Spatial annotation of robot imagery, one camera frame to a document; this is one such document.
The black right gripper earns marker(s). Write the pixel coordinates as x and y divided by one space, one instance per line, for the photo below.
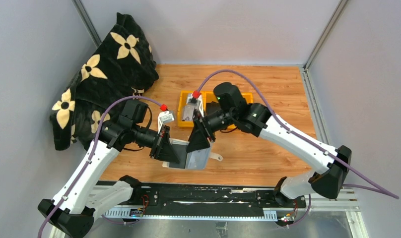
206 128

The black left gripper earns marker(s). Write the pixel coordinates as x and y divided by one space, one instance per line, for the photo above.
160 142

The beige leather card holder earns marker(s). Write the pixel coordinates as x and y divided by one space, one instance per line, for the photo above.
196 160

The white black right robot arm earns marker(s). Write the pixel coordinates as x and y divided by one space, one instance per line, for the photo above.
328 164

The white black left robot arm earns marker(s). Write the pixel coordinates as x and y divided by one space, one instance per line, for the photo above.
72 210

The black cards in bin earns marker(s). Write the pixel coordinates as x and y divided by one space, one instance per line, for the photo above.
212 107

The yellow bin middle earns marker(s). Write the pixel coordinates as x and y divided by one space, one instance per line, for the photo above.
212 101

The yellow bin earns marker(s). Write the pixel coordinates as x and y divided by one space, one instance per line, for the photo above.
212 101
182 100
249 97

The yellow bin left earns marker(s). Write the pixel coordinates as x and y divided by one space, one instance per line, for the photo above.
182 100

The yellow bin right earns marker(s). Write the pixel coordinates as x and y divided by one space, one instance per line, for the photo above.
249 97

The black floral plush blanket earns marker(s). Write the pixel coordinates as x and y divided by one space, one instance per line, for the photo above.
121 66

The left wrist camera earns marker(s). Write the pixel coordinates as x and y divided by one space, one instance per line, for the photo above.
164 118

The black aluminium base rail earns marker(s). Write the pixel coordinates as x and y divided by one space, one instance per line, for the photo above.
202 202

